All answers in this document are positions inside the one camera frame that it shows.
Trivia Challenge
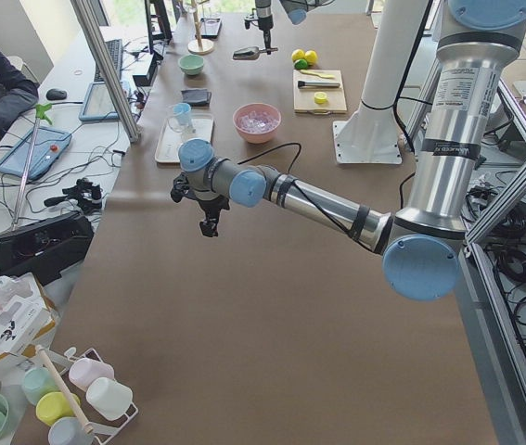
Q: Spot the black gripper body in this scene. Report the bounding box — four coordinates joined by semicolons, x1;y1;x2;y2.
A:
244;0;274;32
171;172;230;223

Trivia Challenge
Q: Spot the steel ice scoop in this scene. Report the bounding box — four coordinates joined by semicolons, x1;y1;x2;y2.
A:
232;46;276;61

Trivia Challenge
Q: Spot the pink bowl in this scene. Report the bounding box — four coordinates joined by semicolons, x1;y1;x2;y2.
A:
233;103;282;144

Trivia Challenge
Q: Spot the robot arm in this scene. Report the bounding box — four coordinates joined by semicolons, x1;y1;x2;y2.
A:
233;0;332;60
171;1;526;300

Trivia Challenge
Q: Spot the wooden cup tree stand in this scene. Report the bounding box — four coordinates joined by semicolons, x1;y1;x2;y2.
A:
183;0;214;56

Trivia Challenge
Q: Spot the pile of clear ice cubes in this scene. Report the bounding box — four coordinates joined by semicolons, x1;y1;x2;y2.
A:
237;110;279;134

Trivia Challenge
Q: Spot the light blue cup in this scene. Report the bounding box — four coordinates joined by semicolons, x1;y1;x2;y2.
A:
169;102;192;133

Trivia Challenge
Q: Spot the pink plastic cup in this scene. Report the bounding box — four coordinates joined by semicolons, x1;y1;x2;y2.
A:
69;357;115;391

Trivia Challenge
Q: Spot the white plastic cup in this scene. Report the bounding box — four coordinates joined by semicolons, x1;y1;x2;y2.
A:
85;376;133;421

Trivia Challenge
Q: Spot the white cup rack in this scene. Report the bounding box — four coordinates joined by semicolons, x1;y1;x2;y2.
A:
36;346;139;444

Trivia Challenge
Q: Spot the green plastic cup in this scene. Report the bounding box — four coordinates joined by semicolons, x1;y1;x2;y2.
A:
21;367;58;406

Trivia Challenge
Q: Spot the yellow plastic cup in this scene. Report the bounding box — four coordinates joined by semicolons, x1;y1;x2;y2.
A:
35;391;75;426

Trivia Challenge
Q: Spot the grey plastic cup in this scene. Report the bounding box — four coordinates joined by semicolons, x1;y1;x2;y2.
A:
48;417;95;445

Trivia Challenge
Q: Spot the whole lemon upper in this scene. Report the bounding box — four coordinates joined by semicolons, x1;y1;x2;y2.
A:
291;48;305;62

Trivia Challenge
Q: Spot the whole lemon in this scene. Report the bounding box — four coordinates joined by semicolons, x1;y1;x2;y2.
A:
291;48;305;62
304;50;318;66

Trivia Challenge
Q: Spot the green lime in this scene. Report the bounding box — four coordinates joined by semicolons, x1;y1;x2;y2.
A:
294;58;309;70

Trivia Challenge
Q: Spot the whole lemon lower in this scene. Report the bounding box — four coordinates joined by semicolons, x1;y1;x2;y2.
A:
304;50;318;66

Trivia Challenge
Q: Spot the black glass tray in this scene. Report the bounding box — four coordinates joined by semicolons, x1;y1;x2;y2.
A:
199;18;222;39

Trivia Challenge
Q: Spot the steel muddler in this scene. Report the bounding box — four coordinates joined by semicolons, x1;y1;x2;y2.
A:
297;80;340;89

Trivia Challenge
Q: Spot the cream rabbit tray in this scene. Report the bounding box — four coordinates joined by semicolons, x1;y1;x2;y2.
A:
155;113;214;164

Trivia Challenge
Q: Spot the clear wine glass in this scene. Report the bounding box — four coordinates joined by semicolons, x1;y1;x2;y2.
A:
165;106;195;148

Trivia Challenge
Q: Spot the yellow plastic knife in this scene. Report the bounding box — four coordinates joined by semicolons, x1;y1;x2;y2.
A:
300;70;335;79

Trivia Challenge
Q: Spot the bamboo cutting board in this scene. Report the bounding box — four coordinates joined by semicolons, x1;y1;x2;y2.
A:
293;70;347;114

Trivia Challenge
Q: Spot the green bowl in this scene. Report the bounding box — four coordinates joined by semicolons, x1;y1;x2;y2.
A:
178;54;204;76

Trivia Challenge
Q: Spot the half lemon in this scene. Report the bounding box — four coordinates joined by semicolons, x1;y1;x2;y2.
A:
314;92;327;104

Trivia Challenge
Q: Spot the grey folded cloth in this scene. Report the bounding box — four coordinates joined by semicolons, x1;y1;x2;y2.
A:
181;88;212;107

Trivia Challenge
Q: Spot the black keyboard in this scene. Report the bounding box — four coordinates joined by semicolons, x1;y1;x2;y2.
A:
93;38;125;84

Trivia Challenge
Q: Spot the blue teach pendant far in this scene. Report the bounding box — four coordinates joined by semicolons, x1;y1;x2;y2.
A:
79;82;119;123

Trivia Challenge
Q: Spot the blue teach pendant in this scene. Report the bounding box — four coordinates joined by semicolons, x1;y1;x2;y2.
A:
0;126;72;182
79;82;119;123

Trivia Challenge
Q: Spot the black tool bag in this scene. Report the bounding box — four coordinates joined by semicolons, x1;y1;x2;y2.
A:
0;211;94;285

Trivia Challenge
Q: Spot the blue teach pendant near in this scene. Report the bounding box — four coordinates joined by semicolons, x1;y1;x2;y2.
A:
0;126;72;182

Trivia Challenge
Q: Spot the black computer mouse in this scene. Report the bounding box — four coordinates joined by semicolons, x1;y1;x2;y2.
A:
45;88;68;101

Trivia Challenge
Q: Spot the grabber stick green tip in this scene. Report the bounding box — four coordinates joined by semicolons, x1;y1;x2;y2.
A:
0;103;52;235

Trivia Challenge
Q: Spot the cardboard product box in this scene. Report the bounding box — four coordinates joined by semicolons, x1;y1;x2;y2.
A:
0;273;60;369

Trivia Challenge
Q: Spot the aluminium frame post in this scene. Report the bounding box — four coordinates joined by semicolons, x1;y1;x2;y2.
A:
71;0;140;143

